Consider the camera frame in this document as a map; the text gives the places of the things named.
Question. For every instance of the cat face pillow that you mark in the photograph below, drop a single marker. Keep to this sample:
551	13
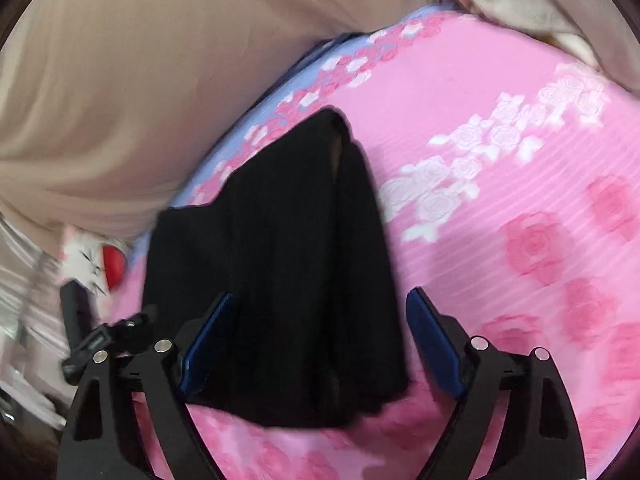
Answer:
89	256

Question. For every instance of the beige crumpled cloth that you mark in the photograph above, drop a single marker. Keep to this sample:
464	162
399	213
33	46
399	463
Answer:
525	5

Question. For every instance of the white satin sheet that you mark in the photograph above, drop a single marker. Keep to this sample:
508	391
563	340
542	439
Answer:
30	300

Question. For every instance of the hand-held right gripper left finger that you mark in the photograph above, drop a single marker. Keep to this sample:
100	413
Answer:
207	347

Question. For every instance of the pink floral blanket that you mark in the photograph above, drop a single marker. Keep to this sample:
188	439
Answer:
500	210

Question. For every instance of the black pants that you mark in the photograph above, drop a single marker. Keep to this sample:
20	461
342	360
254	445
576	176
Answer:
300	260

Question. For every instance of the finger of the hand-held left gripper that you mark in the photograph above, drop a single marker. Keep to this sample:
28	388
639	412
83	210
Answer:
74	305

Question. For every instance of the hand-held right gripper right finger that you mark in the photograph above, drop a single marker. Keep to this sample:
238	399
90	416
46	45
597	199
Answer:
435	347

